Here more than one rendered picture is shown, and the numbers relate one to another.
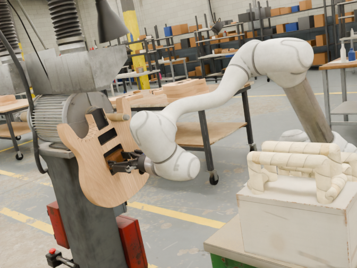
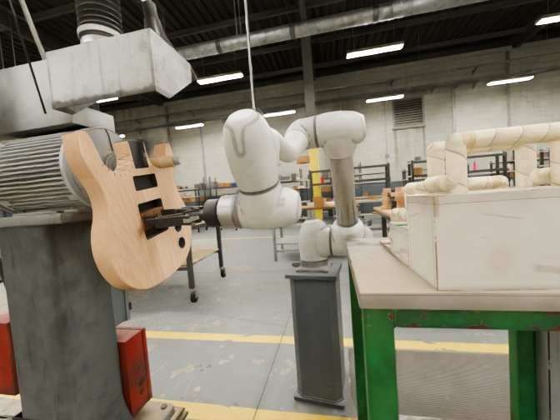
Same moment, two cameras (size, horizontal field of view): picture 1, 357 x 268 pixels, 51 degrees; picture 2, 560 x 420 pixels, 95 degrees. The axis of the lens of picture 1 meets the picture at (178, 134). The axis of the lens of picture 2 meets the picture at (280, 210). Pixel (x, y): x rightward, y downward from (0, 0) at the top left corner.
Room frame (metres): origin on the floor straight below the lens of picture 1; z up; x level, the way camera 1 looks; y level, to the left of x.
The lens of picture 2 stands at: (0.65, 0.35, 1.12)
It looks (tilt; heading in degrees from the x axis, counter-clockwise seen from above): 3 degrees down; 328
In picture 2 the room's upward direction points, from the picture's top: 4 degrees counter-clockwise
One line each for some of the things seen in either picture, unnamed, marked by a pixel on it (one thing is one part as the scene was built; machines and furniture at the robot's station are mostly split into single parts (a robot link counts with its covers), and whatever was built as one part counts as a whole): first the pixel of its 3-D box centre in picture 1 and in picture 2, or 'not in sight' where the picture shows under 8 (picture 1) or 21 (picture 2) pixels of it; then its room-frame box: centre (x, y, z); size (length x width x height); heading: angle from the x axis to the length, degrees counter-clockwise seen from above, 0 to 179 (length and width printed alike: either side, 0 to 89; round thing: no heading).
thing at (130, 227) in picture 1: (120, 238); (113, 361); (1.91, 0.43, 0.49); 0.25 x 0.12 x 0.37; 46
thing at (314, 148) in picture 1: (298, 148); (478, 145); (0.89, -0.29, 1.20); 0.20 x 0.03 x 0.03; 49
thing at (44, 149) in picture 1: (69, 144); (54, 217); (1.79, 0.54, 1.11); 0.36 x 0.24 x 0.04; 46
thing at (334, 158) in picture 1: (334, 168); (525, 164); (0.83, -0.35, 1.15); 0.03 x 0.03 x 0.09
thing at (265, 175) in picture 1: (260, 178); (439, 183); (0.92, -0.19, 1.12); 0.11 x 0.03 x 0.03; 140
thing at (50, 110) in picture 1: (71, 117); (67, 173); (1.75, 0.49, 1.25); 0.41 x 0.27 x 0.26; 46
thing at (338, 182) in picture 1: (334, 186); (549, 175); (0.79, -0.34, 1.12); 0.11 x 0.03 x 0.03; 140
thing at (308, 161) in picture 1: (285, 159); (507, 136); (0.82, -0.24, 1.20); 0.20 x 0.03 x 0.03; 49
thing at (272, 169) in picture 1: (269, 163); (436, 171); (0.94, -0.23, 1.15); 0.03 x 0.03 x 0.09
